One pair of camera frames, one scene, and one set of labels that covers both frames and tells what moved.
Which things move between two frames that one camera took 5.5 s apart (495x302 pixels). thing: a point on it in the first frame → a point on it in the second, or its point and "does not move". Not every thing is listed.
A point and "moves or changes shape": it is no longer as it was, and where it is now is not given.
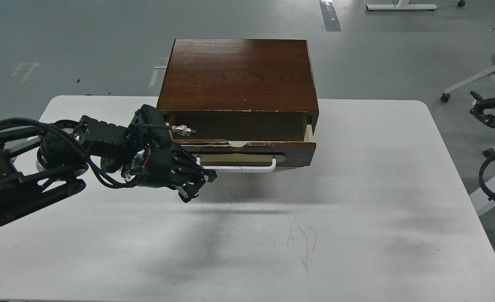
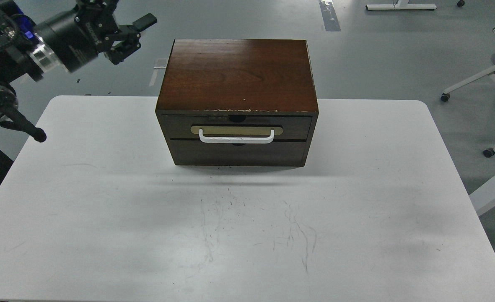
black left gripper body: [143, 151] → [71, 42]
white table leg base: [401, 5] does not move
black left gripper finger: [209, 175] → [100, 12]
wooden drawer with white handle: [257, 143] moves or changes shape
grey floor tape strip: [331, 19] does not move
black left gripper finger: [187, 190] → [123, 48]
